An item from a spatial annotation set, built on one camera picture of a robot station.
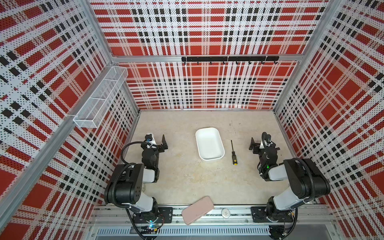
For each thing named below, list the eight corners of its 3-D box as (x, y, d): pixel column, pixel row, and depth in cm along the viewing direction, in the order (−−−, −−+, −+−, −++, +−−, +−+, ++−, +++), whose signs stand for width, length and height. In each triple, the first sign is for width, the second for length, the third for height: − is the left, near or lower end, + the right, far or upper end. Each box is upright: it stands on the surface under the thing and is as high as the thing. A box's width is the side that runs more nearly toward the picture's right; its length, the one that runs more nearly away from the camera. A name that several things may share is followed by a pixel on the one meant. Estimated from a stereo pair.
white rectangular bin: (201, 165, 93) (201, 160, 88) (195, 134, 109) (195, 129, 104) (225, 160, 95) (227, 156, 90) (216, 131, 111) (217, 125, 106)
